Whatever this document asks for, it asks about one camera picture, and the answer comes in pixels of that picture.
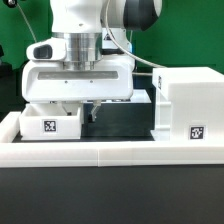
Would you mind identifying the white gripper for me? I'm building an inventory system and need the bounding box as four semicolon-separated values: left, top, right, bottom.
22;38;134;123

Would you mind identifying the white drawer tray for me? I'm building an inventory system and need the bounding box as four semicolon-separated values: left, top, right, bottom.
19;103;83;140

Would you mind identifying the white drawer cabinet box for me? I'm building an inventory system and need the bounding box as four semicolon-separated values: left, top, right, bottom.
151;67;224;142

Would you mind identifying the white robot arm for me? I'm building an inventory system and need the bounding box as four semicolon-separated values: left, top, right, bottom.
22;0;162;109

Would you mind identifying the white marker tag plate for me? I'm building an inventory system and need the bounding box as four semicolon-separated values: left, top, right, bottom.
130;89;151;103

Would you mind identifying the black device at left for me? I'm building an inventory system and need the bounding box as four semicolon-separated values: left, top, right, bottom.
0;44;13;78

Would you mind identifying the white U-shaped border frame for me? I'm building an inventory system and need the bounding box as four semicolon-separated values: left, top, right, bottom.
0;112;224;168

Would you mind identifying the white thin cable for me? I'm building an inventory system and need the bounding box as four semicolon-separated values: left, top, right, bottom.
16;3;38;44

